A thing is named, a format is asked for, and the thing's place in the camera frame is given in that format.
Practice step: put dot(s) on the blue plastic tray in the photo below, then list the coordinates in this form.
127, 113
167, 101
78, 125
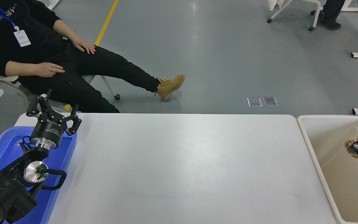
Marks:
8, 140

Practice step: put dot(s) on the metal floor plate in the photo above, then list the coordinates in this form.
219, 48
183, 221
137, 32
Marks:
270, 101
254, 102

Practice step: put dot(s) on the person's right forearm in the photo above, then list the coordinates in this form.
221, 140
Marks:
21, 68

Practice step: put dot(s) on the person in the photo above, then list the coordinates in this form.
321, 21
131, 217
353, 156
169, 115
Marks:
42, 43
331, 12

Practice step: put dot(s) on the white desk leg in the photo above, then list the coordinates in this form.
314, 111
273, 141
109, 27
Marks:
54, 3

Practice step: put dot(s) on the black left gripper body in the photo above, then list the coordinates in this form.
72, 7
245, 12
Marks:
49, 130

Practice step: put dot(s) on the white wheeled chair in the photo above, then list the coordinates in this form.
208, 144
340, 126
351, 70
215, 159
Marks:
317, 12

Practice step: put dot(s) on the grey office chair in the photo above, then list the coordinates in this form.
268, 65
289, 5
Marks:
108, 87

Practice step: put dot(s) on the person's left hand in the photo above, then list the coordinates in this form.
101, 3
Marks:
85, 46

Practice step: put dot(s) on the person's left forearm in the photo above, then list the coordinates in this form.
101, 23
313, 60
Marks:
65, 31

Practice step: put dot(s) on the large pale plastic bin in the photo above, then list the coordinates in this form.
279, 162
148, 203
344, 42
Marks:
328, 149

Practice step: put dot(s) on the person's right hand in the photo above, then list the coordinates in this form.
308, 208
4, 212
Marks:
48, 69

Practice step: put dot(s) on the white desk foot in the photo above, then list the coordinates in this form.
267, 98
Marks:
354, 8

